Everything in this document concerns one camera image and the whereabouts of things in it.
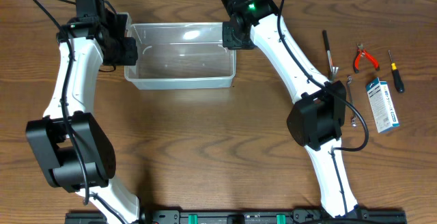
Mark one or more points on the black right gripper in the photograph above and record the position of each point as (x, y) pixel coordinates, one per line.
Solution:
(228, 41)

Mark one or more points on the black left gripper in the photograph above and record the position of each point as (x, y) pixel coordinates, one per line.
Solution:
(128, 55)

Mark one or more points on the clear plastic container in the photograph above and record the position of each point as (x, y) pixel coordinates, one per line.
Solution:
(180, 56)

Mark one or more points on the small claw hammer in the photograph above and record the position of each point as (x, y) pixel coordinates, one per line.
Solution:
(333, 69)

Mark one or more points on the red handled pliers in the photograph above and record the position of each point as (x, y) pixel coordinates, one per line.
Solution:
(362, 52)

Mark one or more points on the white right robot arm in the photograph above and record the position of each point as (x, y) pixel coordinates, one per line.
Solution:
(318, 110)

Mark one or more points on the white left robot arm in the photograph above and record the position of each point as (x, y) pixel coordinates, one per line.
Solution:
(69, 145)

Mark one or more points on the silver offset wrench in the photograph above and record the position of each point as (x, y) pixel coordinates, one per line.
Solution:
(354, 117)

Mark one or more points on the white blue cardboard box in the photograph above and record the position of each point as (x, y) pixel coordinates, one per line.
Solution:
(382, 106)

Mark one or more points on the black yellow screwdriver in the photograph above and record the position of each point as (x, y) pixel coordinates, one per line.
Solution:
(399, 85)

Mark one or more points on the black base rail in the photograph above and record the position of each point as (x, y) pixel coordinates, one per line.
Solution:
(299, 215)

